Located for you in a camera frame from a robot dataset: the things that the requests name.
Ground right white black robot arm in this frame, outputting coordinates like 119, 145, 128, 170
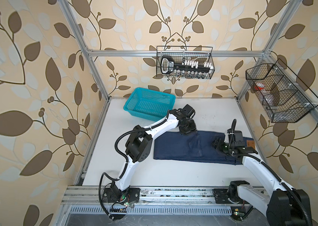
212, 119, 312, 226

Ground black wire basket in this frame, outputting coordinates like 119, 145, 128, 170
156, 45, 215, 80
246, 59, 318, 123

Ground dark blue denim trousers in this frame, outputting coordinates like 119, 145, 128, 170
153, 131, 242, 165

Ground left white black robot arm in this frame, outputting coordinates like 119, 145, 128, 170
98, 105, 197, 221

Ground teal plastic basket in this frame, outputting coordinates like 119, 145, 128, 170
123, 88, 176, 121

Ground red capped clear container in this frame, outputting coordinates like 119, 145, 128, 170
253, 82, 265, 91

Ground black socket tool set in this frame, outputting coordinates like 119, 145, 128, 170
157, 55, 215, 80

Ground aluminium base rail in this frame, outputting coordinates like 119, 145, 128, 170
60, 186, 257, 217

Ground right black wire basket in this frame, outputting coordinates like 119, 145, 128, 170
246, 59, 318, 123

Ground back black wire basket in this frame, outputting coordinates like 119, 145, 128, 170
156, 45, 215, 80

